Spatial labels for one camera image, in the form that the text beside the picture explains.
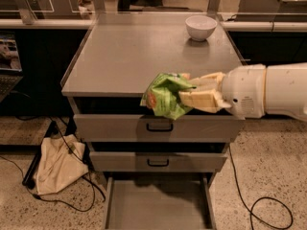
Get black cable floor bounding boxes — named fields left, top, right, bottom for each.
left=0, top=113, right=106, bottom=213
left=227, top=145, right=295, bottom=230

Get top grey drawer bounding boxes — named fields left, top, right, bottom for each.
left=74, top=114, right=244, bottom=143

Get black cable right floor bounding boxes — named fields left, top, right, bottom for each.
left=227, top=145, right=295, bottom=230

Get white horizontal rail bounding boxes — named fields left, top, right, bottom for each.
left=0, top=19, right=307, bottom=33

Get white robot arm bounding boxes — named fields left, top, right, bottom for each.
left=179, top=63, right=307, bottom=122

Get middle grey drawer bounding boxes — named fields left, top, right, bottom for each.
left=89, top=151, right=226, bottom=173

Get cream cloth bag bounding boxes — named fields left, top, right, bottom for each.
left=35, top=134, right=88, bottom=196

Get green rice chip bag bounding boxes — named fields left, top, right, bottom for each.
left=140, top=73, right=194, bottom=120

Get bottom grey open drawer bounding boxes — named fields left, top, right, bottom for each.
left=103, top=174, right=217, bottom=230

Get black cable left floor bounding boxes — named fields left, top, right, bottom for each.
left=0, top=113, right=106, bottom=213

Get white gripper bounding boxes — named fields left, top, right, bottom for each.
left=178, top=64, right=266, bottom=118

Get white ceramic bowl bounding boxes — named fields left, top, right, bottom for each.
left=185, top=15, right=218, bottom=41

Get laptop computer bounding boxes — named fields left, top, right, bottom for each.
left=0, top=31, right=23, bottom=102

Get grey metal drawer cabinet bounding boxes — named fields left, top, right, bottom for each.
left=59, top=11, right=261, bottom=230

